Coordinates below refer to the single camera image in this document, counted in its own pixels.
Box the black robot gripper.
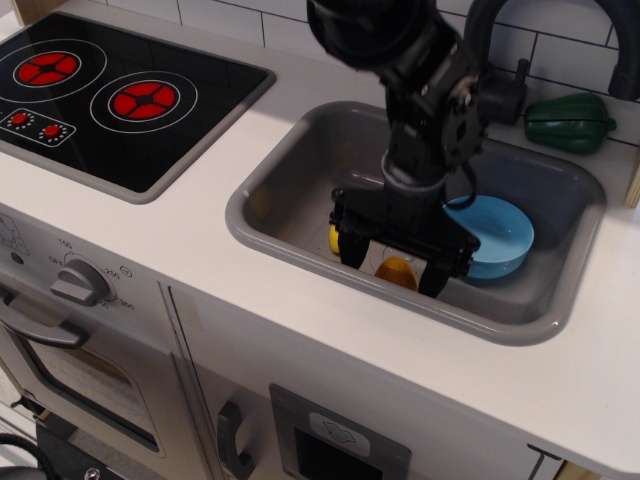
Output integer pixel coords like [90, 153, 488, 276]
[330, 170, 480, 298]

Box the yellow toy corn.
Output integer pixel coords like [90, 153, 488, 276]
[375, 256, 419, 292]

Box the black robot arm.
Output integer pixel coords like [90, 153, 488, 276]
[307, 1, 486, 298]

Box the light blue plastic bowl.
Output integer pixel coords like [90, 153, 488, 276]
[444, 195, 535, 280]

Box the grey toy sink basin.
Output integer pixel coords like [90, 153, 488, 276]
[226, 102, 606, 345]

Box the yellow toy banana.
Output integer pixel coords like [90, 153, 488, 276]
[328, 225, 340, 254]

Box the dark grey toy faucet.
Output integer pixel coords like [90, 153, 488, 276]
[463, 0, 639, 125]

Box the grey dispenser panel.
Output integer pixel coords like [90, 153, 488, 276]
[269, 384, 411, 479]

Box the green toy bell pepper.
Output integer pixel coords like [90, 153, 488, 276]
[524, 93, 617, 155]

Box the toy oven door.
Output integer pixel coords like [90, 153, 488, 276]
[0, 279, 211, 480]

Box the black toy stovetop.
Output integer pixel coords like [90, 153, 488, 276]
[1, 13, 276, 204]

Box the grey oven temperature knob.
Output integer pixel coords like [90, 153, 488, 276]
[50, 259, 110, 307]

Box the grey cabinet door handle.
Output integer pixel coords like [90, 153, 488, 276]
[216, 400, 255, 480]

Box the grey oven door handle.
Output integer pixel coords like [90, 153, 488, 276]
[1, 287, 90, 349]

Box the black cable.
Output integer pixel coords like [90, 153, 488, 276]
[0, 432, 71, 480]

